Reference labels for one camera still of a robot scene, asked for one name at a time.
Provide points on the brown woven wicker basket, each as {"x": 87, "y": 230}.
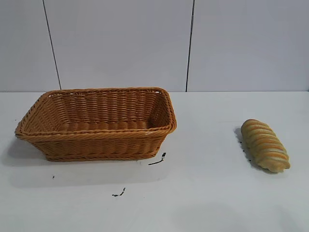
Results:
{"x": 101, "y": 142}

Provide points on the long striped bread loaf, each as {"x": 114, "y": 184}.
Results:
{"x": 264, "y": 145}

